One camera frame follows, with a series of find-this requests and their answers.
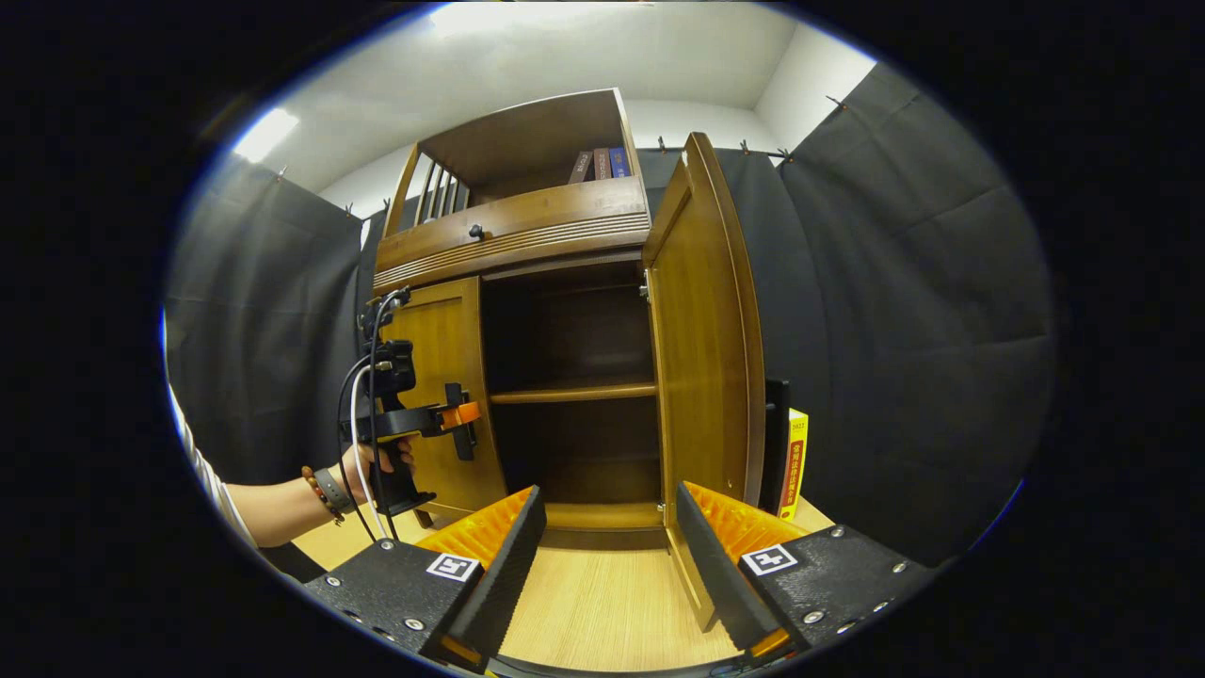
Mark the wooden shoe cabinet door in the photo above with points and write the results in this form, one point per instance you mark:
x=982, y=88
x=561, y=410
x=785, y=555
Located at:
x=701, y=377
x=442, y=330

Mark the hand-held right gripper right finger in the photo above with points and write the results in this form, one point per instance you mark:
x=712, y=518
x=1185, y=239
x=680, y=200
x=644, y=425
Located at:
x=720, y=574

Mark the black backdrop cloth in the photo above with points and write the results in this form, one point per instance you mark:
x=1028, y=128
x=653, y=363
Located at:
x=923, y=330

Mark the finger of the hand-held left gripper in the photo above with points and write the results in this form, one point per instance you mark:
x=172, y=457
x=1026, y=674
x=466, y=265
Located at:
x=459, y=415

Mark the small ceiling light panel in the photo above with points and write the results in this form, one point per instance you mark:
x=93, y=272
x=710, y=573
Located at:
x=265, y=135

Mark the wooden double-door shoe cabinet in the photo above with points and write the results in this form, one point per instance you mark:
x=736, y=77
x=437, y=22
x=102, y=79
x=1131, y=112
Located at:
x=527, y=141

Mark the grey wristwatch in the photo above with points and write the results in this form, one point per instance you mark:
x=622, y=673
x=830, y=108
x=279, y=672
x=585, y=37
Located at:
x=334, y=490

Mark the white shirt sleeve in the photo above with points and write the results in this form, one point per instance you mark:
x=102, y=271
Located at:
x=212, y=480

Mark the wooden drawer with black knob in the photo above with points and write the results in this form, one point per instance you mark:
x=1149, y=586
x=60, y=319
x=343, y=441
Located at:
x=565, y=221

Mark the blue book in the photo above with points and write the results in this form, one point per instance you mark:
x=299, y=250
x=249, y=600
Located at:
x=618, y=162

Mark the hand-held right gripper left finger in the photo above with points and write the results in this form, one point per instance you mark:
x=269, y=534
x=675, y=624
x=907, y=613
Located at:
x=504, y=579

